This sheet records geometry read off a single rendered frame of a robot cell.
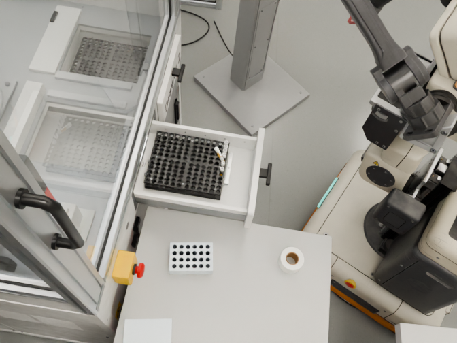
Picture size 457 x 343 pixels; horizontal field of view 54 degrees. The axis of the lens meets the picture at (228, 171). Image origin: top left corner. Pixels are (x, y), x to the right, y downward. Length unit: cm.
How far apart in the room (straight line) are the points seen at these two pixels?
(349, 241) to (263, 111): 91
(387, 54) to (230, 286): 75
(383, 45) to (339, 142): 147
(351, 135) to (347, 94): 29
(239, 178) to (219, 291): 34
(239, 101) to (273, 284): 139
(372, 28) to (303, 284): 73
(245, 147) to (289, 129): 111
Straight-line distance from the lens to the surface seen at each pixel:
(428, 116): 116
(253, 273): 135
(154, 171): 131
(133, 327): 130
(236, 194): 135
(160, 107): 142
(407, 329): 145
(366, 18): 110
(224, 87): 258
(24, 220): 64
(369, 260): 199
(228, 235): 138
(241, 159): 140
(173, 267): 133
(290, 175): 237
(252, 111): 250
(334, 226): 199
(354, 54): 298
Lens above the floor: 206
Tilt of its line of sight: 62 degrees down
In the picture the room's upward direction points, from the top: 10 degrees clockwise
